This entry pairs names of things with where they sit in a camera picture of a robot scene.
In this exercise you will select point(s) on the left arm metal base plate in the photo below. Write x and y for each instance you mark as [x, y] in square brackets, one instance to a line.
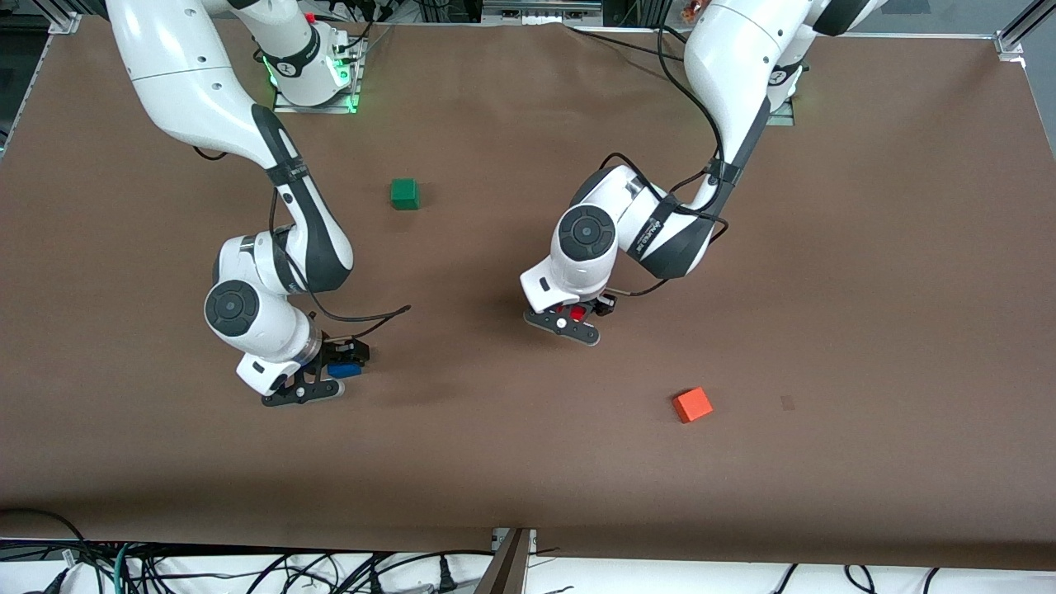
[784, 116]

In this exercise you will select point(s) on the grey metal rail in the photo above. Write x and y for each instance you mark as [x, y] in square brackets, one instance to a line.
[540, 10]

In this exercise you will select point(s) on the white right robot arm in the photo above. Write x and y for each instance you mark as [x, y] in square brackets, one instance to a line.
[181, 82]

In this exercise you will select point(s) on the dark metal beam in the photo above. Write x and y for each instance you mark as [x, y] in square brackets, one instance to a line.
[505, 569]

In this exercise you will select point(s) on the red block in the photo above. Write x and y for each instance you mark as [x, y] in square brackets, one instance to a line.
[581, 314]

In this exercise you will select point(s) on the silver corner bracket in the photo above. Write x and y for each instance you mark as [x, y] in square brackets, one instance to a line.
[64, 25]
[1011, 45]

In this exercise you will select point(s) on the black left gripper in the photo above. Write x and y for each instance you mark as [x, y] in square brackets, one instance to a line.
[605, 304]

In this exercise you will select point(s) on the orange block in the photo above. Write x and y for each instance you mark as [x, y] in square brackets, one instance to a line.
[692, 405]

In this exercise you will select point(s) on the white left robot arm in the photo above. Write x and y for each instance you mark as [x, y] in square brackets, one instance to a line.
[734, 58]

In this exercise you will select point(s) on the green block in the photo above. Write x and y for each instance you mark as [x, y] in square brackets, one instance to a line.
[404, 195]

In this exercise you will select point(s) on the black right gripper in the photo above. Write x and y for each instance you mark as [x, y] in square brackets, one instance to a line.
[336, 350]

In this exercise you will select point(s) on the silver metal table bracket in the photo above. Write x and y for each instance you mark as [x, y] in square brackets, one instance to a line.
[497, 538]

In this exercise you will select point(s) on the blue block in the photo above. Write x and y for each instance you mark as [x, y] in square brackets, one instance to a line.
[346, 371]

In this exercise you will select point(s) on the aluminium frame profile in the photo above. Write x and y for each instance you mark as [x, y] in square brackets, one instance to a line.
[1027, 21]

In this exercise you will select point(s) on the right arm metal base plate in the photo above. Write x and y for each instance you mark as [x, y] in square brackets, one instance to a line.
[285, 108]

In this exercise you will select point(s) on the brown paper table cover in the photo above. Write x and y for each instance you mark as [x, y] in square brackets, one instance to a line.
[528, 462]

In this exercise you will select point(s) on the black power plug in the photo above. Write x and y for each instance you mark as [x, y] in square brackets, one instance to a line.
[447, 577]

